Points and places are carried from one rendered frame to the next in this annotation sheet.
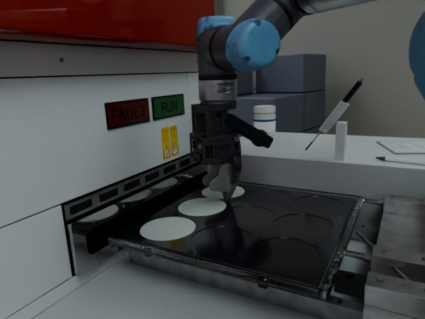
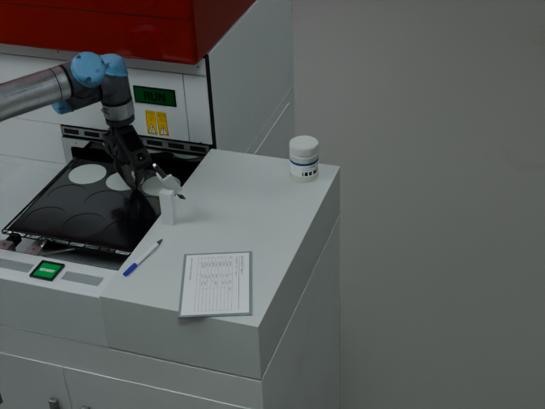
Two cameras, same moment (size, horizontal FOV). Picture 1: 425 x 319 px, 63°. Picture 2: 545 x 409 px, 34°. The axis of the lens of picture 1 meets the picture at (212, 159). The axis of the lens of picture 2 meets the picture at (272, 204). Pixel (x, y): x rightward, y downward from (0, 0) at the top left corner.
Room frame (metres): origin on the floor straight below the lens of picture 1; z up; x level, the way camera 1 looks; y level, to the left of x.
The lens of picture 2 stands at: (0.73, -1.99, 2.12)
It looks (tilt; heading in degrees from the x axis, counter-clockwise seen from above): 34 degrees down; 80
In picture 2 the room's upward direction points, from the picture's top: 3 degrees counter-clockwise
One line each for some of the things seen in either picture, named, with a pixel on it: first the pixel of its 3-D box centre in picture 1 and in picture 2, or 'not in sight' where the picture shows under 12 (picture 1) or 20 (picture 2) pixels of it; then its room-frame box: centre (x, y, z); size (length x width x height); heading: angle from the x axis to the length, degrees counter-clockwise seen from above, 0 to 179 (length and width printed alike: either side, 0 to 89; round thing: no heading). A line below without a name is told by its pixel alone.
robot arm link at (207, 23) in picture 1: (217, 49); (111, 79); (0.68, -0.02, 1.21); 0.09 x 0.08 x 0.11; 24
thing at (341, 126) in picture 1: (333, 129); (169, 194); (0.78, -0.28, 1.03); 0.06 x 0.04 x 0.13; 60
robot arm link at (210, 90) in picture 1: (218, 91); (117, 108); (0.69, -0.02, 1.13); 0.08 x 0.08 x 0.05
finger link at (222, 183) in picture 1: (222, 184); (124, 174); (0.68, -0.02, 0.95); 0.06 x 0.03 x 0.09; 114
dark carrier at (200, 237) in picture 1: (246, 216); (105, 202); (0.62, -0.06, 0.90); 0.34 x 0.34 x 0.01; 60
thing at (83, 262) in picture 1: (155, 204); (135, 161); (0.71, 0.13, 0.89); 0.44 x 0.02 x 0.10; 150
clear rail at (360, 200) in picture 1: (346, 234); (69, 243); (0.53, -0.22, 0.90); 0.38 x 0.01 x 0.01; 150
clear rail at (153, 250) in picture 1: (199, 262); (42, 192); (0.46, 0.03, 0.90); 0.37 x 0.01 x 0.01; 60
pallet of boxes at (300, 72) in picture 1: (233, 135); not in sight; (2.99, -0.19, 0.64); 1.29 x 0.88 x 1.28; 51
